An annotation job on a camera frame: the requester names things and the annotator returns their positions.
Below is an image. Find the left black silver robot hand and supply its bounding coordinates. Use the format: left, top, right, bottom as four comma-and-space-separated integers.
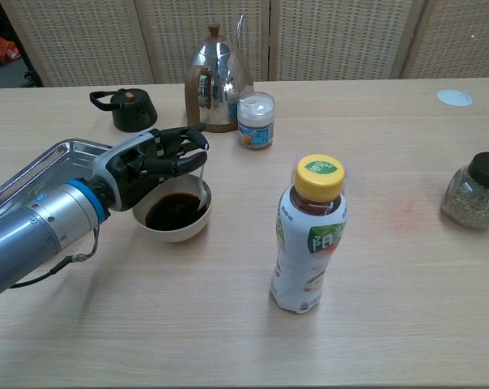
92, 124, 210, 212

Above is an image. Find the white plastic spoon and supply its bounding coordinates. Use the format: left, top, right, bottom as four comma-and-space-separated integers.
196, 150, 210, 212

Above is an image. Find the white bowl with dark liquid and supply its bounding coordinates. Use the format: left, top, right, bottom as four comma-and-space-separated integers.
131, 173, 213, 243

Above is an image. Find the stainless steel rectangular tray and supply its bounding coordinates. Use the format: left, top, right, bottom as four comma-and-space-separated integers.
0, 138, 114, 212

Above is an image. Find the small black teapot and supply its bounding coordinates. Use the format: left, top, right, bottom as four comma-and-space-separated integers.
89, 88, 159, 133

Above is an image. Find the black tripod stand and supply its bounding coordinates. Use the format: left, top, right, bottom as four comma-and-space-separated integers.
23, 69, 44, 88

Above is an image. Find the small clear jar white lid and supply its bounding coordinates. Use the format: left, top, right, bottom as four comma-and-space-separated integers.
236, 92, 276, 150

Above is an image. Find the orange black object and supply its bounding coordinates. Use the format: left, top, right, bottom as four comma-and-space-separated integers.
0, 28, 21, 70

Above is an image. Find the tea bottle yellow cap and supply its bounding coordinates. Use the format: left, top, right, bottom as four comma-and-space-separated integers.
270, 153, 348, 314

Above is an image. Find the woven bamboo folding screen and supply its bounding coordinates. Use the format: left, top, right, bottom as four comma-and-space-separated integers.
0, 0, 489, 88

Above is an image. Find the glass herb jar black lid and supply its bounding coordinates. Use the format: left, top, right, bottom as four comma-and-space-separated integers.
440, 152, 489, 229

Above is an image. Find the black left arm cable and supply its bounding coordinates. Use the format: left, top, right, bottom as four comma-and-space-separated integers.
9, 226, 100, 289

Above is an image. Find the steel gooseneck kettle wooden handle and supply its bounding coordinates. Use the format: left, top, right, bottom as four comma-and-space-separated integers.
185, 13, 255, 134

